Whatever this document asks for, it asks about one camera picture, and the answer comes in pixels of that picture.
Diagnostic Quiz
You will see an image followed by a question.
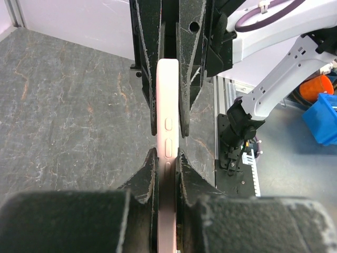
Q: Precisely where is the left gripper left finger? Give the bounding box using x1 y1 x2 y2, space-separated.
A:
1 149 158 252

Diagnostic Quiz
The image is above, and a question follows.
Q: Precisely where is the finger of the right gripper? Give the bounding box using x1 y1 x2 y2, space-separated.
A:
129 0 162 136
176 1 206 138

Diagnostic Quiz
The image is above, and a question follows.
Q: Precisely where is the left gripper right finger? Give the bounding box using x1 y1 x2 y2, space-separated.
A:
176 150 336 252

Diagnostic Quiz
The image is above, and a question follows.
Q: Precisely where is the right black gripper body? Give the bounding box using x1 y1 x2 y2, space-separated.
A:
205 1 234 77

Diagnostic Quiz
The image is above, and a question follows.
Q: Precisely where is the pink case smartphone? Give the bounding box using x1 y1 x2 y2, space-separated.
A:
156 59 179 252

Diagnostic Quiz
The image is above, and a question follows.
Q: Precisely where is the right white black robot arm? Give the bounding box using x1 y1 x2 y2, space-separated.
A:
130 1 336 174

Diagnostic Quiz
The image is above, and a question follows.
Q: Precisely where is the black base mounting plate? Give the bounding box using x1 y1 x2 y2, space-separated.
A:
214 160 256 198

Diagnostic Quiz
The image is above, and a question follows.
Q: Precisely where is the orange cylindrical container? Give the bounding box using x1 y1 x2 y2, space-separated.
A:
299 75 334 102

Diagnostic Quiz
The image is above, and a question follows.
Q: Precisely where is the blue plastic bin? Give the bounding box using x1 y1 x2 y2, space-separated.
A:
302 93 337 146

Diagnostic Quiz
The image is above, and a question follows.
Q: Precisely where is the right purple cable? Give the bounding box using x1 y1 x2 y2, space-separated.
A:
234 0 301 34

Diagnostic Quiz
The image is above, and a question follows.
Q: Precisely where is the slotted cable duct rail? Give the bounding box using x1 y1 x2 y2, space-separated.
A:
242 149 261 197

